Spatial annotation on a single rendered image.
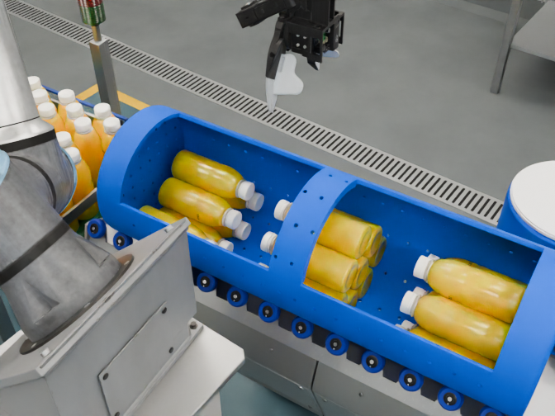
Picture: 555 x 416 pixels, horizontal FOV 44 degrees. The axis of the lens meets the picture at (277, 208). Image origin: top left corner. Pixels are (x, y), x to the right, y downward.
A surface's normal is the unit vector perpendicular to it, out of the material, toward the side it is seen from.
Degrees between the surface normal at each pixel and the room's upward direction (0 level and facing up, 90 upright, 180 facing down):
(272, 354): 71
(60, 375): 90
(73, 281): 29
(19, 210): 46
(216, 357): 0
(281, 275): 75
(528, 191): 0
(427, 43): 0
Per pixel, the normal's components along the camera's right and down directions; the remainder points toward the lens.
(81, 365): 0.87, 0.34
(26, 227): 0.56, -0.21
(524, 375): -0.48, 0.29
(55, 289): 0.07, -0.16
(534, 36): 0.00, -0.73
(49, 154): 0.86, -0.04
